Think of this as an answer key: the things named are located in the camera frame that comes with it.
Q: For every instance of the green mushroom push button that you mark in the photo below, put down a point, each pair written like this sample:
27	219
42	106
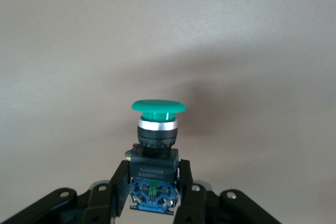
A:
157	107

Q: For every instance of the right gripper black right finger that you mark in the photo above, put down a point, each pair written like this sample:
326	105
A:
187	182

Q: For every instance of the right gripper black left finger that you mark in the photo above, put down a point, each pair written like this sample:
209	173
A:
118	182

